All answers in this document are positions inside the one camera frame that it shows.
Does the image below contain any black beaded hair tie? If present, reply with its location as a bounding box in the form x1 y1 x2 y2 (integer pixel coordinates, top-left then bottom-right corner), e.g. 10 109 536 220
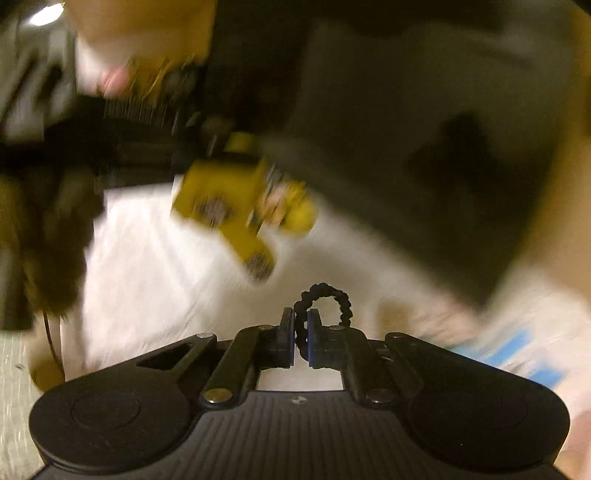
292 283 355 362

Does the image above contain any white textured towel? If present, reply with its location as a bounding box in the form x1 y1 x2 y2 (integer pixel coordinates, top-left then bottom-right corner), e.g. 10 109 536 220
59 184 591 467

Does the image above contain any black computer monitor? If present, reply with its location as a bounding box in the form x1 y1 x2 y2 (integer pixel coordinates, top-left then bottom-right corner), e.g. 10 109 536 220
207 1 576 304

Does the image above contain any yellow minion plush toy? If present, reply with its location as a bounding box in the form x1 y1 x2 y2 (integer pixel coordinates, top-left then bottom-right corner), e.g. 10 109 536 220
172 159 318 282

